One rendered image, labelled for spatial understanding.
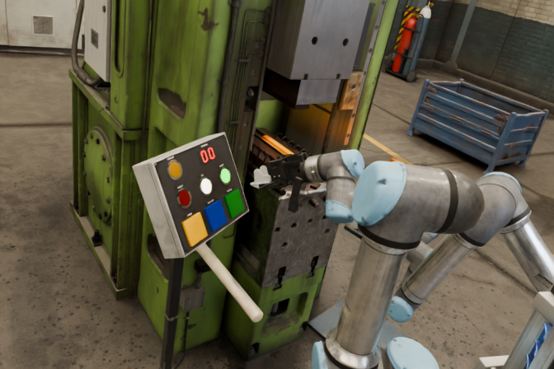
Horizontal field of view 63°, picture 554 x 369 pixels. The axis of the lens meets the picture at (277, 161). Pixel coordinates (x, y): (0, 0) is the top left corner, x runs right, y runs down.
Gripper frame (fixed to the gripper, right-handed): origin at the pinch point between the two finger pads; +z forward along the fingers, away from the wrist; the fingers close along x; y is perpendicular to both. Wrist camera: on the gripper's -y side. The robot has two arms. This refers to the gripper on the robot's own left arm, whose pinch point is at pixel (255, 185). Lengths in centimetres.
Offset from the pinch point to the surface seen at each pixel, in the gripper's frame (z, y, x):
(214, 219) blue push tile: 9.5, -5.5, 11.5
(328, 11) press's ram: -21, 46, -41
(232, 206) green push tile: 9.5, -5.1, 2.1
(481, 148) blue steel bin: -6, -104, -411
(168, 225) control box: 12.0, -0.4, 27.0
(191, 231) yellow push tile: 9.5, -4.8, 22.0
